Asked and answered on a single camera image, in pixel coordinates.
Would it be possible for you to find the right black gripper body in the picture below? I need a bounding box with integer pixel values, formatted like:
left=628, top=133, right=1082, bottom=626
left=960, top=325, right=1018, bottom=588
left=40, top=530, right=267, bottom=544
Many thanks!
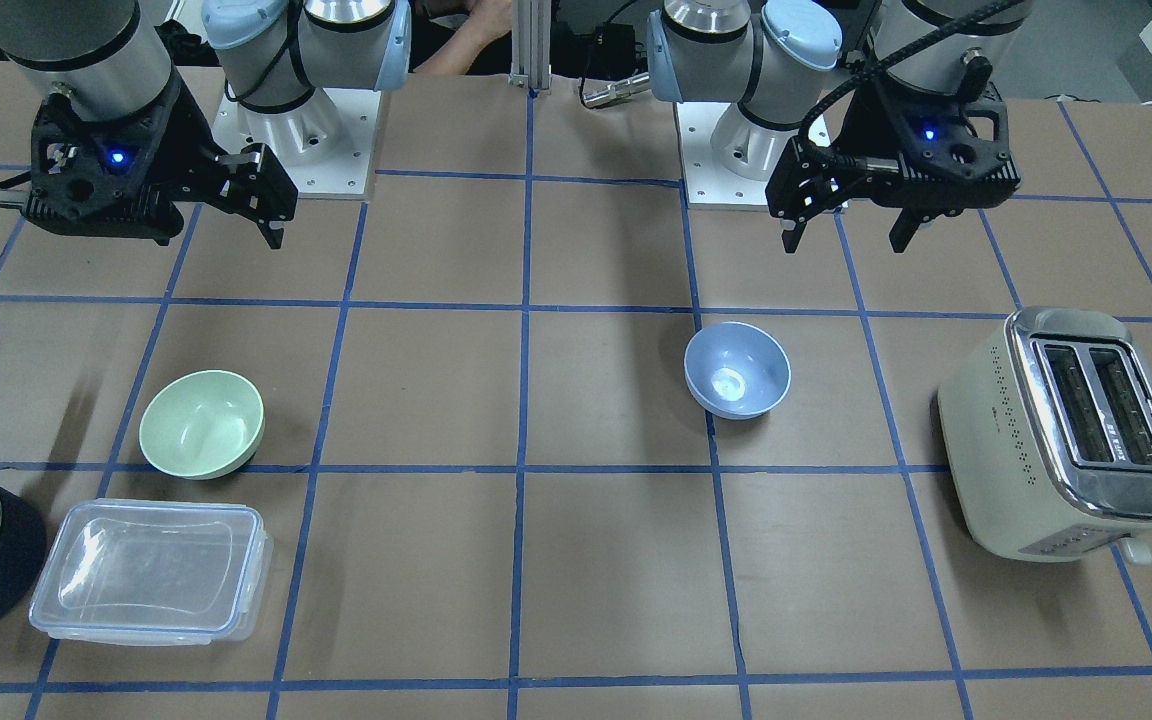
left=23, top=71, right=298, bottom=247

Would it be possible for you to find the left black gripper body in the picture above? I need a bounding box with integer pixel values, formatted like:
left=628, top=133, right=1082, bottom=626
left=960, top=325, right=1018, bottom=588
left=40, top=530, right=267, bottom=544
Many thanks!
left=765, top=68, right=1021, bottom=222

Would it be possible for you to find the blue bowl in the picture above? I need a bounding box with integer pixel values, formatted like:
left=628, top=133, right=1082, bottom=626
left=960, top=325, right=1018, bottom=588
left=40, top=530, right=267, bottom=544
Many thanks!
left=684, top=323, right=791, bottom=420

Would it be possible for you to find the green bowl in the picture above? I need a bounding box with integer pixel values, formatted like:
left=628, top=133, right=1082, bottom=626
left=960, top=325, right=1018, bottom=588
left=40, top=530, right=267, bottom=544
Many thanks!
left=138, top=369, right=266, bottom=480

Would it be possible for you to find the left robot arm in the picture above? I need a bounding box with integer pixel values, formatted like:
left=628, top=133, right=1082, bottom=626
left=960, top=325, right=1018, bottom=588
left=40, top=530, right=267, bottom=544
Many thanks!
left=647, top=1, right=1030, bottom=252

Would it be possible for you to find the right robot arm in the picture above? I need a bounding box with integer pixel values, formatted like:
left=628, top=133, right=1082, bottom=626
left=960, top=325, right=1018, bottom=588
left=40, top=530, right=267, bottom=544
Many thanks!
left=0, top=1, right=412, bottom=250

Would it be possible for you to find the person in black clothes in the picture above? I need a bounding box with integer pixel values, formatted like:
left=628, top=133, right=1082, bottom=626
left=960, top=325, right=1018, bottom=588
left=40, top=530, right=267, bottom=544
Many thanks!
left=410, top=1, right=513, bottom=76

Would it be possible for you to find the cream and chrome toaster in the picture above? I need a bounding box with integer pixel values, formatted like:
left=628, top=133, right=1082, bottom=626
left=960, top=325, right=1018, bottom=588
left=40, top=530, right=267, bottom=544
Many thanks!
left=935, top=306, right=1152, bottom=566

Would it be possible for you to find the clear plastic food container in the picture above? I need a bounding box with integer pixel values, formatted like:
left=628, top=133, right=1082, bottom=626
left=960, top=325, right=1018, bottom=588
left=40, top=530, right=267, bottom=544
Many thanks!
left=28, top=498, right=273, bottom=647

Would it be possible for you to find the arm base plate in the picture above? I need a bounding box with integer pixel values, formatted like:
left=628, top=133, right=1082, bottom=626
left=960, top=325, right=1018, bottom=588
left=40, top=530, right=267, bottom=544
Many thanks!
left=212, top=88, right=387, bottom=200
left=675, top=103, right=791, bottom=214

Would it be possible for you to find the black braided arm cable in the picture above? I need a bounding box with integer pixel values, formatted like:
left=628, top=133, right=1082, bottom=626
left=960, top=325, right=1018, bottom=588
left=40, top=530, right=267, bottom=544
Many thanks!
left=812, top=0, right=1026, bottom=161

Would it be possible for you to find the aluminium frame post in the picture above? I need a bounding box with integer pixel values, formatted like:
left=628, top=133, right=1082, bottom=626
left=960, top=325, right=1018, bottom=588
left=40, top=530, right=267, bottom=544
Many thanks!
left=508, top=0, right=553, bottom=96

